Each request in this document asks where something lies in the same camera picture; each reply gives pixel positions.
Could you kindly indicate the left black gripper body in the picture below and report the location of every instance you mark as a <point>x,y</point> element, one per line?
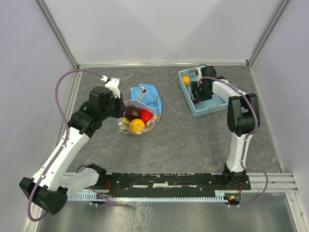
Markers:
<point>116,107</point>

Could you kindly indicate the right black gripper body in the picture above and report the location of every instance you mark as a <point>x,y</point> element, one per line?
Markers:
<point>201,90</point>

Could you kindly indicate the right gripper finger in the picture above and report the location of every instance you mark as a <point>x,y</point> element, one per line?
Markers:
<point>194,91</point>
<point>205,98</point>

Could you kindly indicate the small yellow lemon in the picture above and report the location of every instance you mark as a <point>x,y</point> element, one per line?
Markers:
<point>186,80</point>

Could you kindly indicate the dark red apple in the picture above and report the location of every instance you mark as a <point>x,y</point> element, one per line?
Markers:
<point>132,112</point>

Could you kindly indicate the green orange mango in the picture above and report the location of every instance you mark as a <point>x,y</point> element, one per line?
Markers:
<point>120,128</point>

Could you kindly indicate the clear dotted zip bag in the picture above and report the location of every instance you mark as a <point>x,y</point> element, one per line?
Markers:
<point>139,118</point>

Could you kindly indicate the yellow round fruit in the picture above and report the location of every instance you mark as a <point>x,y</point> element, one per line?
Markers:
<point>136,126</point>

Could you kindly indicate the red yellow pear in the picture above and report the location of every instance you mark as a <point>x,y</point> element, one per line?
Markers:
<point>145,115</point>

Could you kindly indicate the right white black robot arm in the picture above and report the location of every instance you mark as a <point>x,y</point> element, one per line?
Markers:
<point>242,117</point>

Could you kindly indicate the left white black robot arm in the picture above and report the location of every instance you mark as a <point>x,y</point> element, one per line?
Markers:
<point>47,188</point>

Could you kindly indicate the light blue plastic basket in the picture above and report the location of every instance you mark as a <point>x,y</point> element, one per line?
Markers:
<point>202,108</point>

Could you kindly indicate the blue patterned cloth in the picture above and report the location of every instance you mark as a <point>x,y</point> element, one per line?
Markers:
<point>148,95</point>

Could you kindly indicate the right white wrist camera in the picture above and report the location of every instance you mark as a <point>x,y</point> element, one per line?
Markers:
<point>198,72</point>

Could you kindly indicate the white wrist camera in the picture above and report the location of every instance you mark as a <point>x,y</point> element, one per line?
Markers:
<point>112,84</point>
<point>198,72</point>

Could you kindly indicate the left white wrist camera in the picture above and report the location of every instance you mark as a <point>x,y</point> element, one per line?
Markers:
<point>112,84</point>

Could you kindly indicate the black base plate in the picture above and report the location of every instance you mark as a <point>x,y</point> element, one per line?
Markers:
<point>154,186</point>

